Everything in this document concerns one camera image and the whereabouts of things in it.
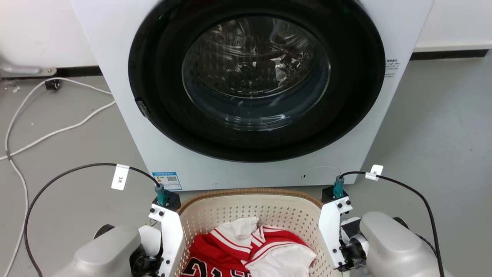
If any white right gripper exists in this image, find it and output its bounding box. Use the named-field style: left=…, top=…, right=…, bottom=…
left=318, top=196, right=353, bottom=270

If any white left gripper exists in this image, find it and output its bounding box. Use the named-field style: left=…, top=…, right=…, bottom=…
left=149, top=204, right=186, bottom=277

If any cream perforated laundry basket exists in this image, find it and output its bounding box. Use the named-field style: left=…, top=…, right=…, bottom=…
left=178, top=188, right=349, bottom=277

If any red white-striped jersey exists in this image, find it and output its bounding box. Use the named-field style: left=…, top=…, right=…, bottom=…
left=181, top=217, right=310, bottom=277

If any white garment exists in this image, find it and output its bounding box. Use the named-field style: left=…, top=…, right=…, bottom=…
left=242, top=243, right=318, bottom=277

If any blue energy label sticker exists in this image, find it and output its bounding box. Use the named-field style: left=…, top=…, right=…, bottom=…
left=152, top=172, right=183, bottom=191

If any round black glass washer door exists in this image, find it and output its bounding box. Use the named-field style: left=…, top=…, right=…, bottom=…
left=128, top=0, right=386, bottom=162

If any small printed text sticker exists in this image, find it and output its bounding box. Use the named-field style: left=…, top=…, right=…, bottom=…
left=384, top=59, right=401, bottom=78

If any white front-load washing machine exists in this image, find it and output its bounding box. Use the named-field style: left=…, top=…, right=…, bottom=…
left=70, top=0, right=435, bottom=192

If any black baseboard strip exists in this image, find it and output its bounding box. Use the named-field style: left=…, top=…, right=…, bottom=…
left=0, top=66, right=103, bottom=80
left=409, top=49, right=489, bottom=61

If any small white cable tag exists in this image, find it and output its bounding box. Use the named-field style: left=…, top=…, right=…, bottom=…
left=365, top=165, right=384, bottom=181

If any large white cable tag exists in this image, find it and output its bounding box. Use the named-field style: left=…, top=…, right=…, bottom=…
left=111, top=164, right=130, bottom=191

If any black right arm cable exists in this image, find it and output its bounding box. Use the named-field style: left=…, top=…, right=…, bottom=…
left=333, top=171, right=440, bottom=266

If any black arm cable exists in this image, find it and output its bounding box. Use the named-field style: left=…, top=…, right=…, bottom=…
left=24, top=163, right=170, bottom=277
left=333, top=171, right=440, bottom=266

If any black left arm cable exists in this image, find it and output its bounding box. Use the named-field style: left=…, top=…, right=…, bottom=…
left=24, top=163, right=170, bottom=277

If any white floor cable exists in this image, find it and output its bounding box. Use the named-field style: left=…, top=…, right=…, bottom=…
left=0, top=101, right=116, bottom=161
left=3, top=77, right=113, bottom=277

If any grey wall pipe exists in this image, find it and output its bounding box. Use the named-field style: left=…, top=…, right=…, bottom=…
left=0, top=58, right=57, bottom=78

